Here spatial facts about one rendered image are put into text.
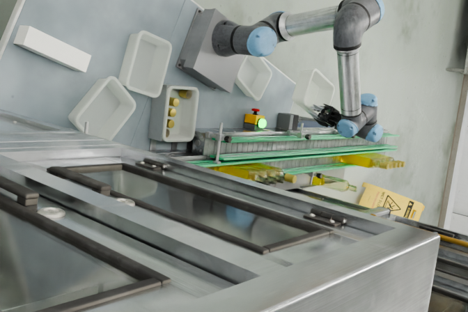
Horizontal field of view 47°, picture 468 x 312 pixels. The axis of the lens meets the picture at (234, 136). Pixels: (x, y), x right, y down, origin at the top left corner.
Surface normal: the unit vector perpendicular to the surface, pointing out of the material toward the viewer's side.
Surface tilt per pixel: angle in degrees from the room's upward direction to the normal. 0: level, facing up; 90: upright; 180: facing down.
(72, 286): 90
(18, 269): 90
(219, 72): 1
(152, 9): 0
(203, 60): 1
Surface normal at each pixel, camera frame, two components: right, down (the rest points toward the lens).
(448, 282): -0.64, 0.01
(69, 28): 0.76, 0.17
